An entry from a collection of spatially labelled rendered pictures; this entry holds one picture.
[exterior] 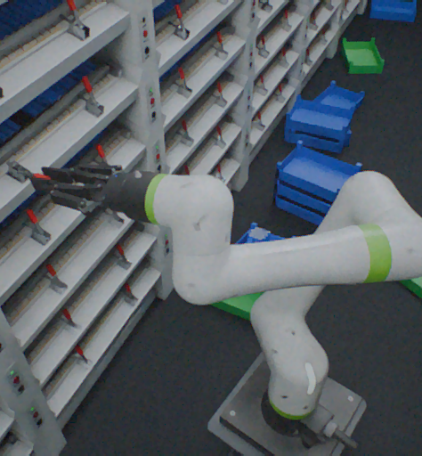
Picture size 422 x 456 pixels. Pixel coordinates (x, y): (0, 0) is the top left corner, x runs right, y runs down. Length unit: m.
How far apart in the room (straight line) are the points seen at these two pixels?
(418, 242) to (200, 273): 0.43
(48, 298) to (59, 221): 0.21
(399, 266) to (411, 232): 0.07
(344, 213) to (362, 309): 0.94
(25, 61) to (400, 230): 0.80
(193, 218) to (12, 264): 0.54
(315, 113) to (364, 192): 1.74
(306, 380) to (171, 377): 0.72
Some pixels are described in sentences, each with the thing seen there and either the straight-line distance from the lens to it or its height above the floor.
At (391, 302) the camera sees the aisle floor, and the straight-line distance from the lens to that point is 2.15.
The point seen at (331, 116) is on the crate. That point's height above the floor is 0.08.
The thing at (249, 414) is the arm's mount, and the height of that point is 0.31.
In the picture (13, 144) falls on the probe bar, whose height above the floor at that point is 0.97.
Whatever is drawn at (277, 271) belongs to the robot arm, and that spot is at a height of 0.92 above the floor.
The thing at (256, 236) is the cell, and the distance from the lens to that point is 2.15.
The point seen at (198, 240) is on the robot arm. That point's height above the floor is 1.01.
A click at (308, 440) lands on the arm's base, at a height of 0.34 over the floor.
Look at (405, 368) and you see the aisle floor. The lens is 2.00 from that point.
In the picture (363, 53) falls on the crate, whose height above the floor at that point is 0.00.
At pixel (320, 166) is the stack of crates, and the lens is 2.40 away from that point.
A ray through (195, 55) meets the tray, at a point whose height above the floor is 0.79.
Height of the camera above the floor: 1.64
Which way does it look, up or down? 46 degrees down
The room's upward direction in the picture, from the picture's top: straight up
